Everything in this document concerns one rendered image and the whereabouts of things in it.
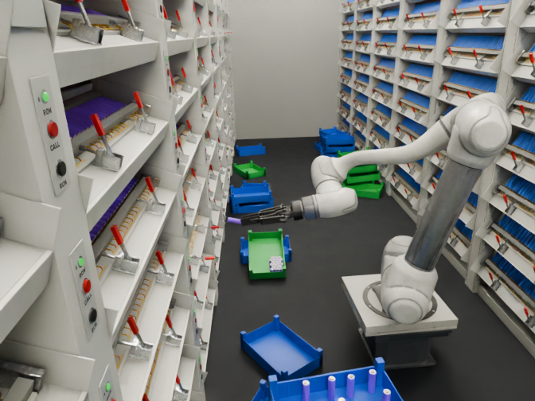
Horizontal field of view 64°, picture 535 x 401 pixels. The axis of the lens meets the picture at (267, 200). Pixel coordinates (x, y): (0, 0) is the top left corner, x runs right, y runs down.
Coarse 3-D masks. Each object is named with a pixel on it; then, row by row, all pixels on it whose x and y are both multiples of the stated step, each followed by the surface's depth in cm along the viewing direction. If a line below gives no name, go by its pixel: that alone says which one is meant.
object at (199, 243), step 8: (200, 208) 194; (208, 208) 194; (200, 216) 194; (208, 216) 196; (200, 224) 187; (200, 232) 180; (192, 240) 171; (200, 240) 174; (192, 248) 166; (200, 248) 168; (200, 256) 162; (192, 264) 155; (192, 272) 150
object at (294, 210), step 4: (296, 200) 162; (292, 204) 161; (296, 204) 160; (300, 204) 160; (288, 208) 164; (292, 208) 160; (296, 208) 160; (300, 208) 160; (280, 212) 162; (284, 212) 161; (288, 212) 160; (292, 212) 160; (296, 212) 160; (300, 212) 160; (292, 216) 160; (296, 216) 160; (300, 216) 161
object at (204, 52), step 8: (200, 8) 228; (200, 16) 229; (208, 24) 231; (200, 48) 235; (208, 48) 235; (200, 56) 237; (208, 56) 237; (208, 88) 243; (208, 96) 245; (208, 128) 251; (216, 128) 254; (216, 144) 255; (216, 152) 257; (216, 160) 259; (224, 232) 281; (224, 240) 279
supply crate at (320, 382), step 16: (368, 368) 110; (384, 368) 109; (272, 384) 104; (288, 384) 107; (320, 384) 109; (336, 384) 110; (384, 384) 110; (272, 400) 101; (288, 400) 108; (320, 400) 107; (336, 400) 107; (352, 400) 107; (368, 400) 107; (400, 400) 101
